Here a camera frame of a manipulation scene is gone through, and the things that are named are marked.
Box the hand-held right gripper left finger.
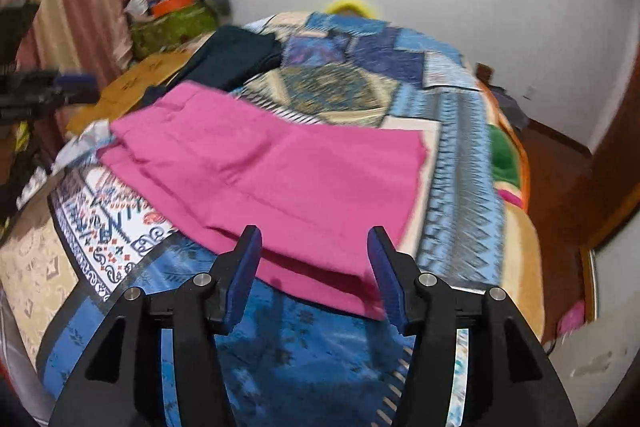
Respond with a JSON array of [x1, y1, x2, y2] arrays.
[[48, 224, 263, 427]]

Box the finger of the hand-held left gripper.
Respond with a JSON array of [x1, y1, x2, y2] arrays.
[[0, 69, 101, 124]]

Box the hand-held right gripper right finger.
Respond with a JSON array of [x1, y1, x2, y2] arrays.
[[367, 226, 583, 427]]

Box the pink pants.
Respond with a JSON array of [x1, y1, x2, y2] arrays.
[[98, 81, 428, 321]]

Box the cardboard box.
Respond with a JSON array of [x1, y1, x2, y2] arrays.
[[66, 52, 193, 134]]

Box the blue patchwork printed bedsheet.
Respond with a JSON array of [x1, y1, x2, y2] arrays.
[[41, 11, 506, 427]]

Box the pile of clutter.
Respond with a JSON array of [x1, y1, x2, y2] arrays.
[[123, 0, 232, 60]]

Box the dark navy folded garment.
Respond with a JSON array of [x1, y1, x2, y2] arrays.
[[140, 25, 284, 108]]

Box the orange and green plush blanket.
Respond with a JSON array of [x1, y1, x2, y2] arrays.
[[477, 77, 547, 342]]

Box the beige patterned mattress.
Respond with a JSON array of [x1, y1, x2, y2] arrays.
[[0, 202, 81, 373]]

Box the brown wooden door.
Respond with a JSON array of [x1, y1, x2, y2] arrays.
[[575, 52, 640, 253]]

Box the yellow pillow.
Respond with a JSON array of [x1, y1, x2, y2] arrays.
[[324, 0, 379, 18]]

